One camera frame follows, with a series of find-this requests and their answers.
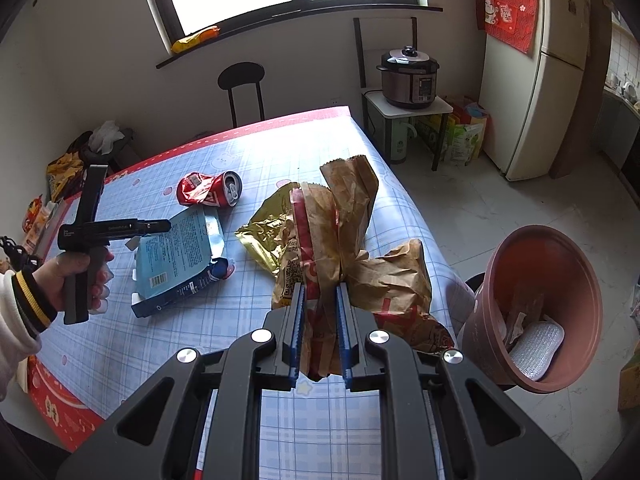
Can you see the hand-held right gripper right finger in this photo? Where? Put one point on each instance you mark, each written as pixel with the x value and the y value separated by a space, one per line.
pixel 344 335

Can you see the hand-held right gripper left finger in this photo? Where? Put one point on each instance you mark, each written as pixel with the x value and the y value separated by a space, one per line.
pixel 298 330

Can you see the silver electric pressure cooker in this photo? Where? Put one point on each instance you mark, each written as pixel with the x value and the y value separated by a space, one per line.
pixel 407 85

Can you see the crumpled clear plastic bag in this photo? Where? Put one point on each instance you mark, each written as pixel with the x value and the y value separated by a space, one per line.
pixel 522 317

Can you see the pale green kettle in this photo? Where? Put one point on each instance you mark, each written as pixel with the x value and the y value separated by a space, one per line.
pixel 400 145

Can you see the crushed red can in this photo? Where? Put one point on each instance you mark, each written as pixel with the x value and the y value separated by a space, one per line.
pixel 210 192

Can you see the yellow black snack packet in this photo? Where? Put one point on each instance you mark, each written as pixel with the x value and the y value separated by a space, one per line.
pixel 65 175

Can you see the red printed cloth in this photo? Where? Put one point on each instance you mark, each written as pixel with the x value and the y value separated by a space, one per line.
pixel 510 15

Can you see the white plastic bag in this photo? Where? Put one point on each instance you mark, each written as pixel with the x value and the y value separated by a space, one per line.
pixel 105 135

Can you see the grey lower kitchen cabinets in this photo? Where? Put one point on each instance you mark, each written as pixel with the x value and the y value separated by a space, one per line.
pixel 617 130

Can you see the small white side table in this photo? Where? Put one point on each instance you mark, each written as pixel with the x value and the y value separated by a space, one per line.
pixel 385 105

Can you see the person's left forearm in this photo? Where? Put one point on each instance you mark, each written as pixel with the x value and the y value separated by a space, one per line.
pixel 15 340

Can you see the cream two-door fridge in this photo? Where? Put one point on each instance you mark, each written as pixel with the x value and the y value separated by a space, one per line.
pixel 530 110

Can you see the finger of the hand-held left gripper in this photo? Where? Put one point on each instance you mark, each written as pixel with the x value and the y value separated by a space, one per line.
pixel 157 226

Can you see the green white sack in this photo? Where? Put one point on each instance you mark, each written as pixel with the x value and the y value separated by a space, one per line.
pixel 467 145

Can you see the brown paper bag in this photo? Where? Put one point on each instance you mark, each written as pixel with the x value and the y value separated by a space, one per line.
pixel 400 285
pixel 320 240

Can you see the brown plastic bin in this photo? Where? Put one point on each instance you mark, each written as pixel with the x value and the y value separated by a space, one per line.
pixel 500 270

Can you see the silver foil pouch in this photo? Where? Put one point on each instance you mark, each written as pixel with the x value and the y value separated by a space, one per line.
pixel 537 350

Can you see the gold foil packet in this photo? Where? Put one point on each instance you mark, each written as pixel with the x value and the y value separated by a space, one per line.
pixel 265 225

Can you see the blue carton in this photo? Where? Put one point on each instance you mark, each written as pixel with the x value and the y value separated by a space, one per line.
pixel 172 255

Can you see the black metal frame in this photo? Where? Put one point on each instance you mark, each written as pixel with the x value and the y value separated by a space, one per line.
pixel 357 50

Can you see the black round-back chair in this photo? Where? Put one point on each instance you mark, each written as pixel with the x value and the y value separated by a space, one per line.
pixel 240 75

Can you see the blue checked tablecloth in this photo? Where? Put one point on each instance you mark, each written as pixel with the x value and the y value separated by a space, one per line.
pixel 150 360

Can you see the person's left hand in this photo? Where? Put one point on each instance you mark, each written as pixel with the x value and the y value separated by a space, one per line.
pixel 55 280

